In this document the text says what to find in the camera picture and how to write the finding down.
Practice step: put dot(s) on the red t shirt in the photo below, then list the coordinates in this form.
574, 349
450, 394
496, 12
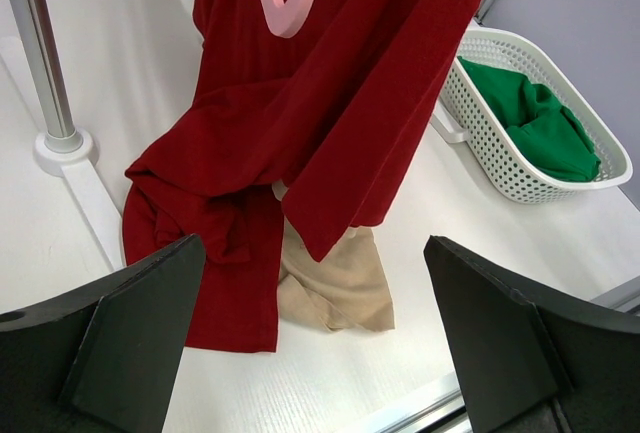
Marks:
316, 131

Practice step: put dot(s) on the beige t shirt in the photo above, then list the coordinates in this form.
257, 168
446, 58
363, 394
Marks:
348, 289

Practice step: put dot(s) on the metal clothes rack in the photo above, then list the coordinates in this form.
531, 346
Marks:
63, 150

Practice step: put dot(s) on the green t shirt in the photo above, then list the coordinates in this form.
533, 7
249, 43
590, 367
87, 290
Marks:
544, 130

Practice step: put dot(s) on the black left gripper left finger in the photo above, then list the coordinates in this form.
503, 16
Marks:
102, 357

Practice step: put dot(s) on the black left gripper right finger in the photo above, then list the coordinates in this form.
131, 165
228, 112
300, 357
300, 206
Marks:
530, 358

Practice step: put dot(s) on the white perforated plastic basket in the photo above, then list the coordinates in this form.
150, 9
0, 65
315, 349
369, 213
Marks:
462, 116

